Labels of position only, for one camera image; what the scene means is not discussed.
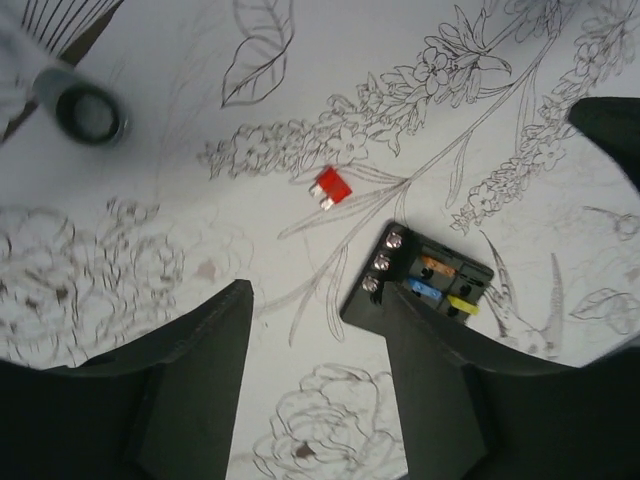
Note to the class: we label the yellow blade fuse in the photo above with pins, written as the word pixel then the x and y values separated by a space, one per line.
pixel 463 305

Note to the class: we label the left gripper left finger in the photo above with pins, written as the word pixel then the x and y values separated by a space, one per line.
pixel 160 407

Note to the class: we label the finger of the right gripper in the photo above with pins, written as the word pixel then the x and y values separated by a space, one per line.
pixel 612 124

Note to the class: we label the silver combination wrench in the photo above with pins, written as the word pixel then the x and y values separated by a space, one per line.
pixel 86 112

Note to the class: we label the black fuse box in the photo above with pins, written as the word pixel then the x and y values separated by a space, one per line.
pixel 396 257

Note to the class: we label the orange blade fuse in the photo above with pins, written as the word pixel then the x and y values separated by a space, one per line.
pixel 438 266

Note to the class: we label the blue blade fuse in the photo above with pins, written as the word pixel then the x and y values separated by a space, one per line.
pixel 423 289

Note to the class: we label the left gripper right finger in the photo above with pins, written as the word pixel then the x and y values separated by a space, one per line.
pixel 471 408

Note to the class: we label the small red fuse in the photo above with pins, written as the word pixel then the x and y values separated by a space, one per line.
pixel 330 188

